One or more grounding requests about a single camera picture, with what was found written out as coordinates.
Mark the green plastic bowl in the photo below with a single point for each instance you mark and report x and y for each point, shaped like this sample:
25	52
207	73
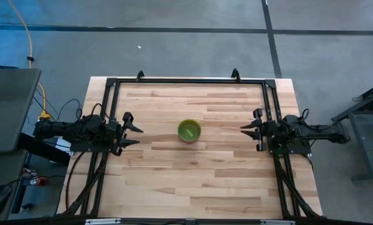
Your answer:
189	130

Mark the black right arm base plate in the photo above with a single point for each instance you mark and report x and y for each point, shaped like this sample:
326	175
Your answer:
302	149

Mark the dark metal cart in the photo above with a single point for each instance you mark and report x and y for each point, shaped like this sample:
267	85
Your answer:
365	143

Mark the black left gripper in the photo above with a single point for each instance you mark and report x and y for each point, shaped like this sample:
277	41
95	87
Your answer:
114	132

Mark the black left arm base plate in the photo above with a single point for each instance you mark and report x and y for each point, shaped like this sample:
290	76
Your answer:
89	149

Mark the silver metal bracket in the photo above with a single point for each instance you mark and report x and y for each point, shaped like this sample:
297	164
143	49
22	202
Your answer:
102	221
277	222

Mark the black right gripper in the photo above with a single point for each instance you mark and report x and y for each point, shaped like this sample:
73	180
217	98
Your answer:
271	131

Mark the black frame bracket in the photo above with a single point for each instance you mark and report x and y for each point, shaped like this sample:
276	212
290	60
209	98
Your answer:
235	74
140	76

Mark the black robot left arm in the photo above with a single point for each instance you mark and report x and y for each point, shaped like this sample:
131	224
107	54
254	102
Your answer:
74	129

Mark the white box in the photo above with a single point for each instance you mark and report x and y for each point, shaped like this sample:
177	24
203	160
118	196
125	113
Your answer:
61	144

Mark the black flat bar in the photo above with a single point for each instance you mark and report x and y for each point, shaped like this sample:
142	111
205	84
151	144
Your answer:
42	150

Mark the grey desk top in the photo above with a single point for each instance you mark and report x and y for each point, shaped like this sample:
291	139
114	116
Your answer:
8	106

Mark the black aluminium table frame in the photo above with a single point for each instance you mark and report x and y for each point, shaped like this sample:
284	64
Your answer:
189	81

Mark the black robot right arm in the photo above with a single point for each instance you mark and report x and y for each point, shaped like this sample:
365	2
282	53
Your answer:
314	132

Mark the red drink can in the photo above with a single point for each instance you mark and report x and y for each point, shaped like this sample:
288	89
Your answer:
39	181

